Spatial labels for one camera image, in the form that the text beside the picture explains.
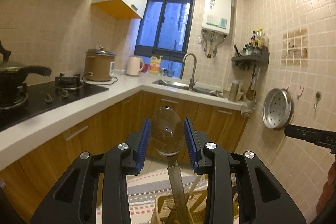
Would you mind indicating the person's right hand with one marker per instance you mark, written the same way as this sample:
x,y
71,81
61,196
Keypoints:
x,y
328,187

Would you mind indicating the cream electric kettle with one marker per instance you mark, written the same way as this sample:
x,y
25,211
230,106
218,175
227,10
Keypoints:
x,y
134,66

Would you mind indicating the wooden base cabinets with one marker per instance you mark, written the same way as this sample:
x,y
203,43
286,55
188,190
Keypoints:
x,y
105,129

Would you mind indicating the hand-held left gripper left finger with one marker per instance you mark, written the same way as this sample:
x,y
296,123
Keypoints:
x,y
144,145

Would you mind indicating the dark framed window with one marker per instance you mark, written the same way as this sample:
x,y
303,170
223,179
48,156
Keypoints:
x,y
168,22

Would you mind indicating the white kitchen countertop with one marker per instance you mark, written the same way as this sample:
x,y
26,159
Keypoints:
x,y
105,100

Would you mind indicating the beige slotted plastic basket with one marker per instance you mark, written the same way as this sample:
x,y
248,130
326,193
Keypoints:
x,y
164,203

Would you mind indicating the black gas stove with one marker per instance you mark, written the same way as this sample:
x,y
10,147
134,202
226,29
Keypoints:
x,y
39,100

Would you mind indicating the white gas water heater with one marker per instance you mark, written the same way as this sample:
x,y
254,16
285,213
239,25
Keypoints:
x,y
216,14

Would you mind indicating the yellow detergent bottle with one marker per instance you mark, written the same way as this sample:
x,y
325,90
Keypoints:
x,y
155,65

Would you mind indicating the dark wall spice rack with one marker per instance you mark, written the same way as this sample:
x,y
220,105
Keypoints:
x,y
252,58

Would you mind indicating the steel sink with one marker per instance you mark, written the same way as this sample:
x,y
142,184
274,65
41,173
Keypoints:
x,y
178,85

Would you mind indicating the row of seasoning bottles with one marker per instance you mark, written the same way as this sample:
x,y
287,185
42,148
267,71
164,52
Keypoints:
x,y
256,43

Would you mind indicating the metal wall hook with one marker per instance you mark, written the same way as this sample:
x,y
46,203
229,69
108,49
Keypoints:
x,y
318,98
300,92

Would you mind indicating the grey cylindrical canister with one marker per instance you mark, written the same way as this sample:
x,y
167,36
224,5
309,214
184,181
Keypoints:
x,y
233,90

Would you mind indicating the steel kitchen faucet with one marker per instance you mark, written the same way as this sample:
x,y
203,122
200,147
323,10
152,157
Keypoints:
x,y
193,71

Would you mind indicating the hanging kitchen utensils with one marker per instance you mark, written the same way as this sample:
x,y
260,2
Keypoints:
x,y
252,85

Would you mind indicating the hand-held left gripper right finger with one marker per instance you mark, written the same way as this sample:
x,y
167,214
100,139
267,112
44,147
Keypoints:
x,y
189,145

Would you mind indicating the brown rice cooker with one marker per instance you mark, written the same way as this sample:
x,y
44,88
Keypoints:
x,y
98,66

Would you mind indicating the metal ladle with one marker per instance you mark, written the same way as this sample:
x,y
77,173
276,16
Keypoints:
x,y
248,108

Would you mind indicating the round metal steamer tray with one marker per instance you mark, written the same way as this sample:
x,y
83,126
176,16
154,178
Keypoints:
x,y
277,108

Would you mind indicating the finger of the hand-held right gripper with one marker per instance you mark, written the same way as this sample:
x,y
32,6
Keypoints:
x,y
302,133

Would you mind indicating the wooden chopstick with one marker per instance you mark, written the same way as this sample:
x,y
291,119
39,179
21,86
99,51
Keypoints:
x,y
193,187

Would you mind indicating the black wok with lid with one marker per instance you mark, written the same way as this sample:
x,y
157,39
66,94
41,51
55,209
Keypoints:
x,y
10,82

